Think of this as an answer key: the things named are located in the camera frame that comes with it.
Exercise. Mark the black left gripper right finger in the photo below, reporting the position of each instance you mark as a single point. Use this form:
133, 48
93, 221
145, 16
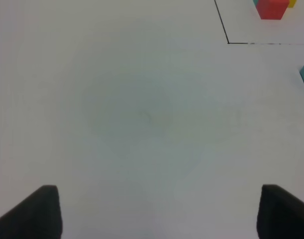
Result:
280, 214

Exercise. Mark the yellow template block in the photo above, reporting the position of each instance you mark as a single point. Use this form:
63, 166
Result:
292, 3

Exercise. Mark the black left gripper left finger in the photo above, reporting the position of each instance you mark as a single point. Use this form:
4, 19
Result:
36, 217

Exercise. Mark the red template block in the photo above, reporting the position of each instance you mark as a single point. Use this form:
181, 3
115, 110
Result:
272, 9

